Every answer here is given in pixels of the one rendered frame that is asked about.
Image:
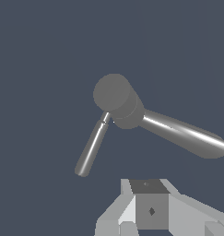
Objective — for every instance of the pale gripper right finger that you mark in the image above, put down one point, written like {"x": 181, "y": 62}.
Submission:
{"x": 184, "y": 215}

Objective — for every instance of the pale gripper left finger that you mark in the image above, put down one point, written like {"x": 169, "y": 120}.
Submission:
{"x": 128, "y": 209}

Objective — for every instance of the grey cylindrical faucet body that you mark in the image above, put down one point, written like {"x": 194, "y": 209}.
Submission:
{"x": 116, "y": 95}

